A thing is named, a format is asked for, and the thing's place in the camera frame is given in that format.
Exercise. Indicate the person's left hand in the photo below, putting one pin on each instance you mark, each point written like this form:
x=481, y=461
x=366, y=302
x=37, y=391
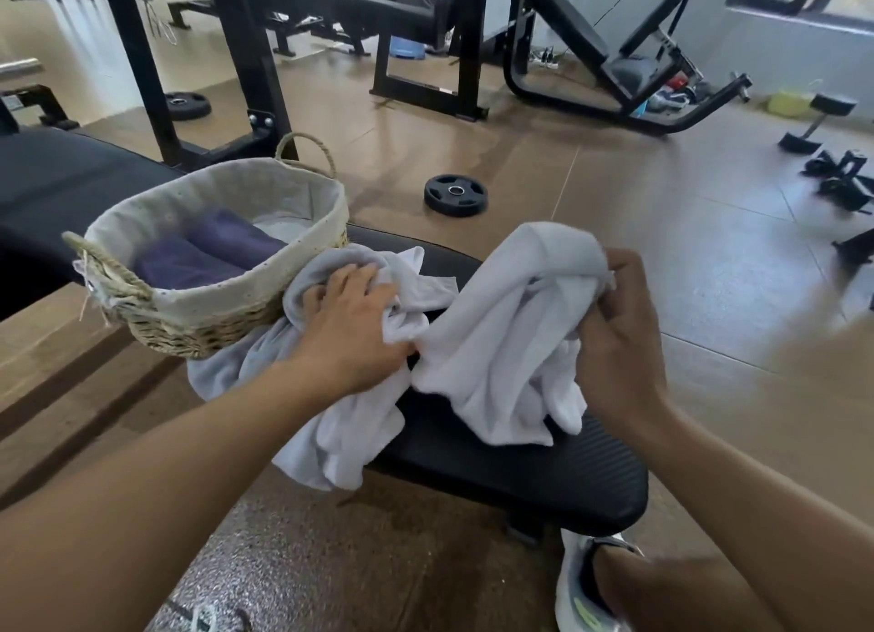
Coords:
x=348, y=338

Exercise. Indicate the person's right hand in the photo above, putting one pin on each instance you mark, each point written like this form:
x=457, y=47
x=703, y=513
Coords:
x=625, y=352

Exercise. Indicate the light grey towel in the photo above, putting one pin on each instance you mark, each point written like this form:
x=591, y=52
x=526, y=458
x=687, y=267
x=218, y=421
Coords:
x=232, y=369

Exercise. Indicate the dark purple towel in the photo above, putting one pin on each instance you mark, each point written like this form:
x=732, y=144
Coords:
x=177, y=266
x=239, y=239

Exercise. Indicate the woven basket with white liner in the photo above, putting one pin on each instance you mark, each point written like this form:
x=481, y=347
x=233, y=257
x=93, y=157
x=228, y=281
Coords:
x=205, y=188

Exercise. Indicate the person's right forearm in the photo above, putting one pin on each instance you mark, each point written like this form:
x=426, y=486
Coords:
x=771, y=529

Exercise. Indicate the person's left forearm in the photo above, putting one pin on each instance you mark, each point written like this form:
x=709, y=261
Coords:
x=150, y=509

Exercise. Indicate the person's right leg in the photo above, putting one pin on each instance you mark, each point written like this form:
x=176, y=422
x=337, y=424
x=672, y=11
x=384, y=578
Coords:
x=669, y=597

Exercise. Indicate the person's right white shoe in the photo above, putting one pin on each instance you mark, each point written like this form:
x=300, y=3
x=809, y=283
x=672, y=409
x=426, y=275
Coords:
x=567, y=597

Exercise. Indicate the person's white shoe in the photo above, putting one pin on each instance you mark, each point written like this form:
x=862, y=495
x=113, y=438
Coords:
x=567, y=597
x=203, y=621

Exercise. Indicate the person's left white shoe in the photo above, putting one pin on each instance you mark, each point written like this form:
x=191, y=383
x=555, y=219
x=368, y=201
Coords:
x=203, y=621

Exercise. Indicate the black padded weight bench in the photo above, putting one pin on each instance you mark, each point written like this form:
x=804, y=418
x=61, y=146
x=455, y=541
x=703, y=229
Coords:
x=546, y=474

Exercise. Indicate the black rubber weight plate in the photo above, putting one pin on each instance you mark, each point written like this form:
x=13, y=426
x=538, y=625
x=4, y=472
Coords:
x=198, y=109
x=440, y=205

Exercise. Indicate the black adjustable gym bench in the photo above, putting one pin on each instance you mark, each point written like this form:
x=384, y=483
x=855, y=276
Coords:
x=857, y=249

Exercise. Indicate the small red object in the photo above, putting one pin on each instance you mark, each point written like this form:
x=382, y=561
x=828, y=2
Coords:
x=676, y=82

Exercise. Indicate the black gym accessory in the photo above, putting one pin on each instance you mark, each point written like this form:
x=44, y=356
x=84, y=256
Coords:
x=833, y=102
x=843, y=184

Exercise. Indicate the black steel squat rack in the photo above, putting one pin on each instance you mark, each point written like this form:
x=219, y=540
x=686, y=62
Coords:
x=253, y=58

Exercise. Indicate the blue plastic container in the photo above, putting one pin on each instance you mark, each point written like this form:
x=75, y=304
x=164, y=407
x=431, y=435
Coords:
x=408, y=48

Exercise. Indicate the yellow green cushion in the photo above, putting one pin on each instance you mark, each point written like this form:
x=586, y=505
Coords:
x=792, y=102

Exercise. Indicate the white power strip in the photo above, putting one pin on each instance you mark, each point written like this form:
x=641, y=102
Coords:
x=546, y=61

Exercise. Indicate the black steel base beam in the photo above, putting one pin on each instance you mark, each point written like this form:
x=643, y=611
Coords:
x=27, y=283

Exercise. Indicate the black bench press frame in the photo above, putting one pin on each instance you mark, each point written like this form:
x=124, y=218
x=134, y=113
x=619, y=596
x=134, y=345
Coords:
x=471, y=38

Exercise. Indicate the black barbell stand frame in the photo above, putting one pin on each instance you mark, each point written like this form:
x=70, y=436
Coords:
x=34, y=99

